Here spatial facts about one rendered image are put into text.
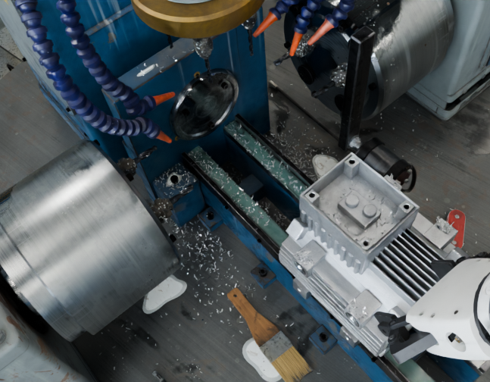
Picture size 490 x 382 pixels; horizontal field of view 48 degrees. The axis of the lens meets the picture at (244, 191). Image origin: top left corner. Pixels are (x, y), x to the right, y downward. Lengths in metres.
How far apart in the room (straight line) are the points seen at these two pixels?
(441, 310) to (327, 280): 0.26
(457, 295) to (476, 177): 0.69
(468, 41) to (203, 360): 0.74
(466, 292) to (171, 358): 0.63
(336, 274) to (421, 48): 0.42
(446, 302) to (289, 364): 0.50
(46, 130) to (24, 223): 0.60
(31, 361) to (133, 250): 0.19
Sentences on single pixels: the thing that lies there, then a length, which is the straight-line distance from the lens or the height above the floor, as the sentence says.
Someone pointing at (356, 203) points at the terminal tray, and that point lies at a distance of 0.75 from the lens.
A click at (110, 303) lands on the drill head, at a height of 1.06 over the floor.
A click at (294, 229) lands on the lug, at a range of 0.79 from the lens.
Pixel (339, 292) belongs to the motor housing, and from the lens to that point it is 0.77.
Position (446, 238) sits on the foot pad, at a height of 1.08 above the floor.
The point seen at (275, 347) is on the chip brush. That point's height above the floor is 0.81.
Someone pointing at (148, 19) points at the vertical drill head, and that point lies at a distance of 0.72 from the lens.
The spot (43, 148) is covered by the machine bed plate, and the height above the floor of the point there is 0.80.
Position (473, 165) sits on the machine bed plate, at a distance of 1.23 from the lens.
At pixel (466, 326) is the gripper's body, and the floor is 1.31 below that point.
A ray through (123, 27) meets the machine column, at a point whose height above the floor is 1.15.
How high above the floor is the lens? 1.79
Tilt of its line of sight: 59 degrees down
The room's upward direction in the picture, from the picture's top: 9 degrees counter-clockwise
